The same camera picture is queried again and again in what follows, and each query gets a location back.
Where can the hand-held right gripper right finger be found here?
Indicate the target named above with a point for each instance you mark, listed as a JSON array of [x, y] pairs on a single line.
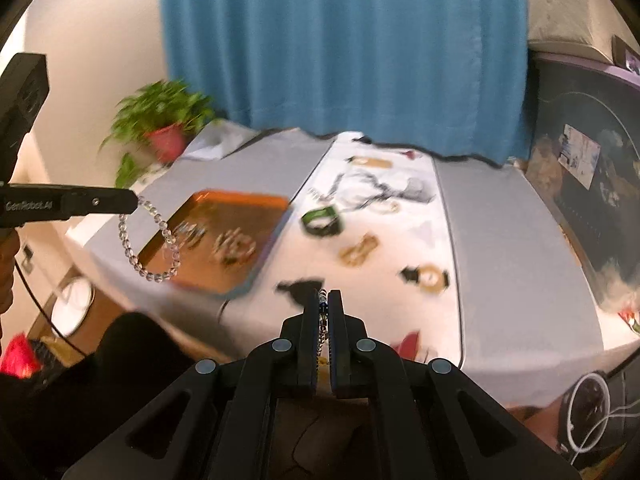
[[337, 350]]

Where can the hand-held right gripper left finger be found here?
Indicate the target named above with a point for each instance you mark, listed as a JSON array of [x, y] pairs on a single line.
[[310, 350]]

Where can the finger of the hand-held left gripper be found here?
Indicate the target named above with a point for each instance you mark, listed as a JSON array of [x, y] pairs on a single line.
[[105, 201]]

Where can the orange metal tray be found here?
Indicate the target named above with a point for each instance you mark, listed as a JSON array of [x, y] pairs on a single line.
[[225, 210]]

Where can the silver mesh jewelry piece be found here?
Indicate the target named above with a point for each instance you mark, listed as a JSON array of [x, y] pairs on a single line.
[[416, 192]]

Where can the person's left hand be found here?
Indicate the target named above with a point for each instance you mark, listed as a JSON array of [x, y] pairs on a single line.
[[7, 270]]

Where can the green plant in red pot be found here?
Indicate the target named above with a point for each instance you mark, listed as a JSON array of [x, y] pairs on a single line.
[[167, 142]]

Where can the white standing fan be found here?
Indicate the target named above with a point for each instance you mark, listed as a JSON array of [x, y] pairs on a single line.
[[75, 310]]

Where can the round gold wristwatch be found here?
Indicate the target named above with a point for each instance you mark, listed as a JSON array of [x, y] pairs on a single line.
[[430, 277]]

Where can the green and black wristwatch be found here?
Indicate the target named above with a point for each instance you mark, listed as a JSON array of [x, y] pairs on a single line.
[[320, 230]]

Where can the white printed table runner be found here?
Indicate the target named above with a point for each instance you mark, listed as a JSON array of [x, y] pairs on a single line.
[[390, 240]]

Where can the red bag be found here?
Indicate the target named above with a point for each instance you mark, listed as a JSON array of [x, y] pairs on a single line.
[[15, 355]]

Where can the blue curtain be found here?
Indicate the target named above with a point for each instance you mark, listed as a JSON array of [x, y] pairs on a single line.
[[345, 50]]

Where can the white paper sticker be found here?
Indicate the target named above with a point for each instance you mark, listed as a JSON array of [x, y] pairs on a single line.
[[580, 155]]

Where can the beige bed cushion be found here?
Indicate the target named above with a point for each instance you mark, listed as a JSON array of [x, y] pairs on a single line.
[[565, 5]]

